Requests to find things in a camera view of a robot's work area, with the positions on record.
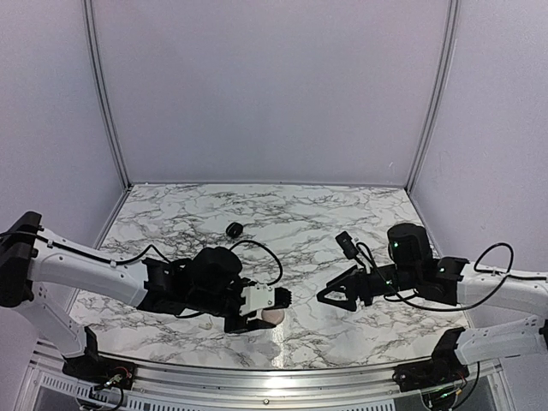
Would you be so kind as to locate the black earbud charging case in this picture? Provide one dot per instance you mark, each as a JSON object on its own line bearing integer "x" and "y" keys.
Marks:
{"x": 234, "y": 230}

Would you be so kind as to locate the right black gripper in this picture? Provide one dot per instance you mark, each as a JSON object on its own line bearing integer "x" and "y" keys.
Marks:
{"x": 361, "y": 288}

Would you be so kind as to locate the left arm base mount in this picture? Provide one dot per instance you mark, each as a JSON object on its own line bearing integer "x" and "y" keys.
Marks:
{"x": 106, "y": 373}

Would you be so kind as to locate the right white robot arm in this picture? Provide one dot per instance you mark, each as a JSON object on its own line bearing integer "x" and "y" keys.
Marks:
{"x": 455, "y": 285}

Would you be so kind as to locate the white earbud charging case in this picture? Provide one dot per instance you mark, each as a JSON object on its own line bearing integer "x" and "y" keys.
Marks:
{"x": 275, "y": 317}

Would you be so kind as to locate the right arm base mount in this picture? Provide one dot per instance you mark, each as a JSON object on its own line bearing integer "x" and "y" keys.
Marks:
{"x": 443, "y": 376}

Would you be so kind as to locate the aluminium front rail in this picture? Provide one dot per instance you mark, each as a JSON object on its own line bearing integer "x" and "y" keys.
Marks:
{"x": 159, "y": 386}

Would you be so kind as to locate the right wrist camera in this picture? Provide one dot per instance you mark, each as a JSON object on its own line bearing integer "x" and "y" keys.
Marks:
{"x": 345, "y": 242}

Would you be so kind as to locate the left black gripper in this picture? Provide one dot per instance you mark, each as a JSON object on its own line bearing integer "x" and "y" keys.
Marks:
{"x": 232, "y": 327}

